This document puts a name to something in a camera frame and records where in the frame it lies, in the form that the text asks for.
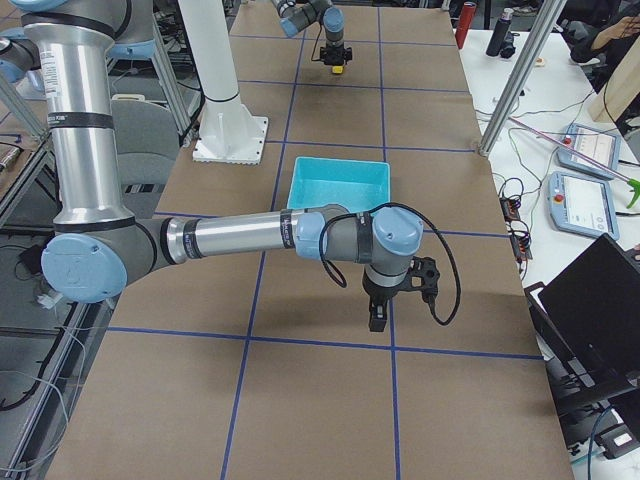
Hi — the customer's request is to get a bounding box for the green handled pink stick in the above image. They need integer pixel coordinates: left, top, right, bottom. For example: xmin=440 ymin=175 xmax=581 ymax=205
xmin=508 ymin=117 xmax=640 ymax=209

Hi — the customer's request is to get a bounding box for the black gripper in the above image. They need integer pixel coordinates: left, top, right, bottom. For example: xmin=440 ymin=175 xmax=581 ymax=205
xmin=362 ymin=272 xmax=399 ymax=332
xmin=320 ymin=44 xmax=352 ymax=67

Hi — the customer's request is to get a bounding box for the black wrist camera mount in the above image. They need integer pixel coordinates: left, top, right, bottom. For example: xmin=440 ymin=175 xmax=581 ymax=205
xmin=404 ymin=256 xmax=440 ymax=303

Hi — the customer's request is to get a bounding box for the upper teach pendant tablet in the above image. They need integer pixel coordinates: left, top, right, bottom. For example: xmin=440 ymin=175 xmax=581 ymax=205
xmin=557 ymin=123 xmax=621 ymax=180

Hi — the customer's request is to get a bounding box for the light blue plastic bin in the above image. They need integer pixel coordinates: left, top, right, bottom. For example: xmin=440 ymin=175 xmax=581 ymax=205
xmin=287 ymin=157 xmax=391 ymax=213

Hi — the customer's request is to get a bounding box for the orange black electronics board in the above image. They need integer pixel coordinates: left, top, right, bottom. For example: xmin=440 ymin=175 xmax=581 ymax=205
xmin=499 ymin=197 xmax=521 ymax=222

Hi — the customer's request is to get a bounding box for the grey office chair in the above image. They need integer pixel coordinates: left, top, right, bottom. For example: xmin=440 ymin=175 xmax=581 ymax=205
xmin=111 ymin=99 xmax=181 ymax=187

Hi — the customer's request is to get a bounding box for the red bottle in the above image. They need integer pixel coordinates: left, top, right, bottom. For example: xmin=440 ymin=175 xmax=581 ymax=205
xmin=455 ymin=1 xmax=476 ymax=50

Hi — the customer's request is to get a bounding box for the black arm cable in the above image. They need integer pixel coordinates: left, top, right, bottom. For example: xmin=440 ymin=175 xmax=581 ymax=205
xmin=319 ymin=201 xmax=462 ymax=327

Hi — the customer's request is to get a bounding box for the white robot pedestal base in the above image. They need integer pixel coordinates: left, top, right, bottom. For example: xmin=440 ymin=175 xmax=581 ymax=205
xmin=179 ymin=0 xmax=269 ymax=165

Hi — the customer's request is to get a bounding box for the lower teach pendant tablet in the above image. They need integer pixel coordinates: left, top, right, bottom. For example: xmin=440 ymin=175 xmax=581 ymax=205
xmin=548 ymin=171 xmax=620 ymax=240

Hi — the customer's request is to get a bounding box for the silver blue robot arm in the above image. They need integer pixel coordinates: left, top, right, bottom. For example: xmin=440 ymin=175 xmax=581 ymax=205
xmin=19 ymin=1 xmax=438 ymax=332
xmin=272 ymin=0 xmax=353 ymax=69

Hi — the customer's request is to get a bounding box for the teach pendant tablet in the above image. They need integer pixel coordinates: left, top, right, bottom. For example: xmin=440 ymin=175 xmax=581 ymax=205
xmin=548 ymin=171 xmax=620 ymax=240
xmin=557 ymin=123 xmax=621 ymax=180

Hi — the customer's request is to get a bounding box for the black laptop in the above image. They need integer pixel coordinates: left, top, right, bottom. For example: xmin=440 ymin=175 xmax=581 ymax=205
xmin=537 ymin=232 xmax=640 ymax=381

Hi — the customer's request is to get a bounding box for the black bottle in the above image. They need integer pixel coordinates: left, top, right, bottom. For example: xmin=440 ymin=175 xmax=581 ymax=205
xmin=485 ymin=7 xmax=515 ymax=58

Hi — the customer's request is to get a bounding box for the aluminium frame post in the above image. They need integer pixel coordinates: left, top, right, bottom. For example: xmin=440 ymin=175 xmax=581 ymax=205
xmin=478 ymin=0 xmax=566 ymax=157

